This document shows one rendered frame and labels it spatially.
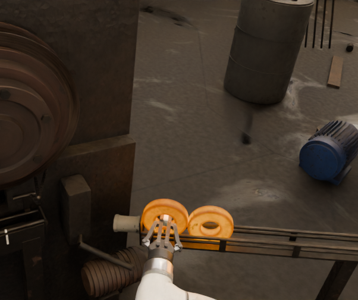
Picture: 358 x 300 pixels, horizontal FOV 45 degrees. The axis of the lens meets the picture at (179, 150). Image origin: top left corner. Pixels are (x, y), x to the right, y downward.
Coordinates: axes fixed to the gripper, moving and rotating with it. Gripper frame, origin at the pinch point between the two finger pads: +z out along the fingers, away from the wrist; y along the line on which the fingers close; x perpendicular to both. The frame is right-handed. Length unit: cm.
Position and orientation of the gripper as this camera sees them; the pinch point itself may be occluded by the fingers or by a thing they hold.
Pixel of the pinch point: (166, 215)
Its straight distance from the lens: 144.4
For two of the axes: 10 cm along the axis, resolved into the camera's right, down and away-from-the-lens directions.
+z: 0.8, -6.1, 7.9
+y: 9.9, 1.5, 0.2
